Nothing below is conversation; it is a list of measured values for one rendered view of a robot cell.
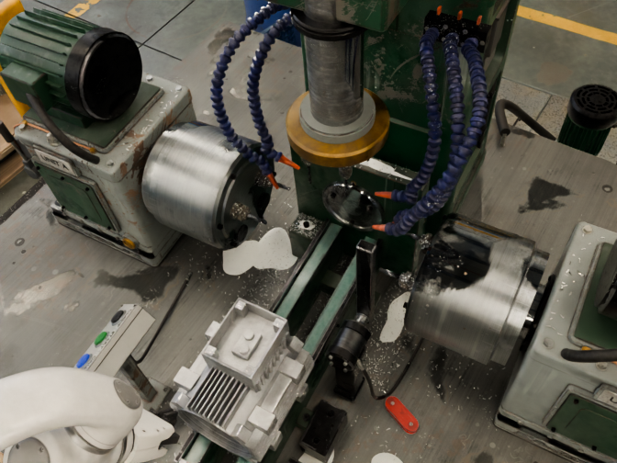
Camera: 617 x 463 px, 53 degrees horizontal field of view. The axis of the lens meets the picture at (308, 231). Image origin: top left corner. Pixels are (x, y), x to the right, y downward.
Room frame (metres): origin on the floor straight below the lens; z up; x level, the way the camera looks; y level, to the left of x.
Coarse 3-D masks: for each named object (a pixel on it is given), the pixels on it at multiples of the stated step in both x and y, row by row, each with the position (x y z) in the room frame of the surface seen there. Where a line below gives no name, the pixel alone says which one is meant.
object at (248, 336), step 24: (240, 312) 0.53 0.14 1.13; (264, 312) 0.52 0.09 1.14; (216, 336) 0.48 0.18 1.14; (240, 336) 0.49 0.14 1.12; (264, 336) 0.48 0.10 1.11; (288, 336) 0.48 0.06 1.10; (216, 360) 0.43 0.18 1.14; (240, 360) 0.44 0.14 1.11; (264, 360) 0.43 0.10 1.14; (264, 384) 0.41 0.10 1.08
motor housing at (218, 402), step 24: (312, 360) 0.47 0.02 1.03; (216, 384) 0.41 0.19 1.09; (240, 384) 0.41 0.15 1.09; (288, 384) 0.41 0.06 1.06; (192, 408) 0.37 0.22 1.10; (216, 408) 0.37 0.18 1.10; (240, 408) 0.37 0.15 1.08; (264, 408) 0.37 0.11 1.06; (288, 408) 0.39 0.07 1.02; (216, 432) 0.38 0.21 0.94; (240, 456) 0.34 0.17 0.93
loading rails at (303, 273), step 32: (320, 256) 0.76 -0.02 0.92; (288, 288) 0.69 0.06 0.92; (320, 288) 0.74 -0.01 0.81; (352, 288) 0.66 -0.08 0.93; (288, 320) 0.62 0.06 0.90; (320, 320) 0.60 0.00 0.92; (320, 352) 0.53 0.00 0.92; (288, 416) 0.41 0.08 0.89; (192, 448) 0.37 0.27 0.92; (224, 448) 0.39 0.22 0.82
